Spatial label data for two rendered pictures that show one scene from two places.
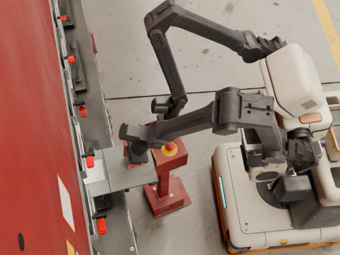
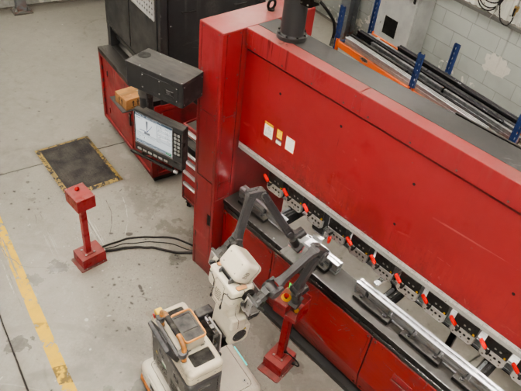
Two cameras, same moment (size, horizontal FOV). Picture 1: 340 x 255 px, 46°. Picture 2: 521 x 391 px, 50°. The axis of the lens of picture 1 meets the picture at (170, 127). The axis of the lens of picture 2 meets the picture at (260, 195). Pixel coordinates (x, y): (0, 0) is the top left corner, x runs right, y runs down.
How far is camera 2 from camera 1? 353 cm
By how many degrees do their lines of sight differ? 76
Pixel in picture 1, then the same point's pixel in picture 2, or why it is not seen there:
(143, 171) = (288, 251)
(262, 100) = (253, 192)
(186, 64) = not seen: outside the picture
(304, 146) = (221, 249)
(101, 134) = (325, 278)
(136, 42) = not seen: outside the picture
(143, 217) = not seen: hidden behind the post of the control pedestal
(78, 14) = (406, 347)
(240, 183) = (230, 362)
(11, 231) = (281, 90)
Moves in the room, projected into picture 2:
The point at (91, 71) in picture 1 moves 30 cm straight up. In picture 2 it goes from (361, 310) to (371, 281)
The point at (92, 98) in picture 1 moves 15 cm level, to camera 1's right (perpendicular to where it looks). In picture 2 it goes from (346, 295) to (327, 301)
